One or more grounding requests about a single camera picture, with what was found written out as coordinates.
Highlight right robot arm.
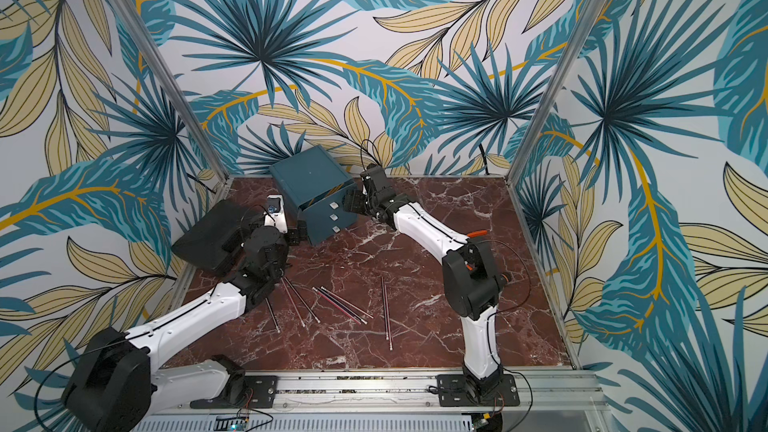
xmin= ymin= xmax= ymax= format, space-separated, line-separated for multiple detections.
xmin=344 ymin=164 xmax=509 ymax=394

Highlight orange handled pliers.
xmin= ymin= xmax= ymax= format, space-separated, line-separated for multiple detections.
xmin=467 ymin=230 xmax=489 ymax=238

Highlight green circuit board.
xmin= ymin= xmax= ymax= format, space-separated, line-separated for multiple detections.
xmin=213 ymin=416 xmax=249 ymax=432

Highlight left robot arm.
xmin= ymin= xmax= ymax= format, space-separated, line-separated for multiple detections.
xmin=61 ymin=195 xmax=290 ymax=431

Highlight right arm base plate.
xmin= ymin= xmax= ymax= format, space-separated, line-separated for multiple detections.
xmin=428 ymin=374 xmax=521 ymax=407

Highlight black pencil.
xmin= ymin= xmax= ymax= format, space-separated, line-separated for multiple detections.
xmin=265 ymin=298 xmax=281 ymax=333
xmin=380 ymin=277 xmax=391 ymax=341
xmin=315 ymin=289 xmax=367 ymax=324
xmin=286 ymin=278 xmax=321 ymax=324

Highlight aluminium front rail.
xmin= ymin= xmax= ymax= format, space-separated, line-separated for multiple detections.
xmin=89 ymin=370 xmax=613 ymax=432

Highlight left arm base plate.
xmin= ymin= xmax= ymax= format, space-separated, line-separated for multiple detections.
xmin=190 ymin=375 xmax=278 ymax=409

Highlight black cloth cover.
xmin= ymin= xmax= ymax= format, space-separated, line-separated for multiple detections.
xmin=171 ymin=200 xmax=263 ymax=277

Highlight teal three-drawer cabinet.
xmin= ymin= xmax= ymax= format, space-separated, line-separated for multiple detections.
xmin=269 ymin=146 xmax=358 ymax=246

